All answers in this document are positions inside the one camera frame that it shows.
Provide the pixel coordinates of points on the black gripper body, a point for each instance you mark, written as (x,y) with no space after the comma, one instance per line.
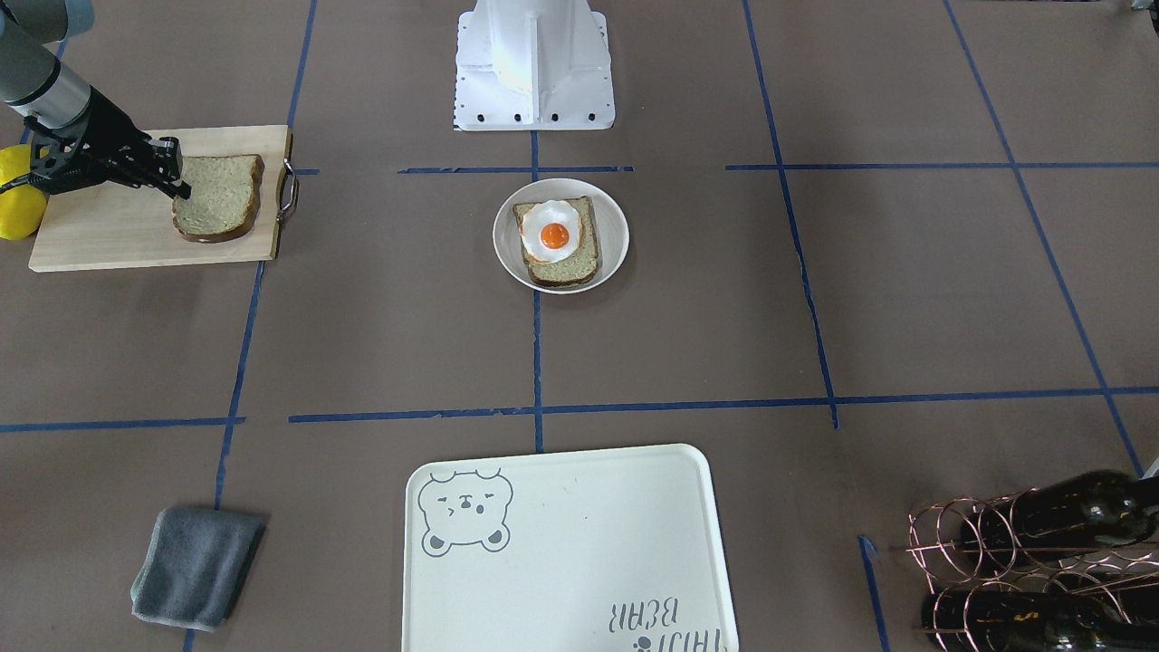
(110,120)

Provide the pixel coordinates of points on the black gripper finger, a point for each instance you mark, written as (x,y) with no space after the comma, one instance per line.
(173,187)

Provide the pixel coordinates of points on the bread slice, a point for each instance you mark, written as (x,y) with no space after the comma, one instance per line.
(578,268)
(224,198)

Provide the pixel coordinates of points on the white bowl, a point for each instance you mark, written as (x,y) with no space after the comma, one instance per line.
(611,226)

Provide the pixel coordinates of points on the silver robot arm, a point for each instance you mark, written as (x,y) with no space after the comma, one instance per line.
(34,81)

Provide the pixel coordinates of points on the white bear tray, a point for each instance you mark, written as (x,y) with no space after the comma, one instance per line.
(615,549)

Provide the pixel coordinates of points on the wooden cutting board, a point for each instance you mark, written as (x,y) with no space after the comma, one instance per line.
(115,227)

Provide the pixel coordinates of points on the yellow lemon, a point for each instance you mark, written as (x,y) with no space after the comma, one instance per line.
(22,208)

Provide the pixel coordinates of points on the grey folded cloth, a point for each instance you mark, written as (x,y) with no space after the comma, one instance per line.
(197,563)

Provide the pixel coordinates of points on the fried egg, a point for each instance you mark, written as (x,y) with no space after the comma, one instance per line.
(551,231)

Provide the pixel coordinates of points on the bread slice in bowl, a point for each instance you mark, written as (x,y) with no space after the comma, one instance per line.
(578,268)

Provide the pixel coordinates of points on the lower dark glass bottle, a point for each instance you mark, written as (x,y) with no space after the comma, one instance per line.
(996,617)

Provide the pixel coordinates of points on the dark glass bottle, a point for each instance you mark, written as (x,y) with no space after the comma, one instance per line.
(996,617)
(1097,510)

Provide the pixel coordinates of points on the upper dark glass bottle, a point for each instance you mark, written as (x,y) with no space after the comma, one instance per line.
(1097,510)

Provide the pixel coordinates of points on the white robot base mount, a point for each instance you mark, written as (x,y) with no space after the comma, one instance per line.
(522,65)

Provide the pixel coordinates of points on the copper wire bottle rack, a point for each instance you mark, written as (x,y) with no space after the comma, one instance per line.
(1123,577)

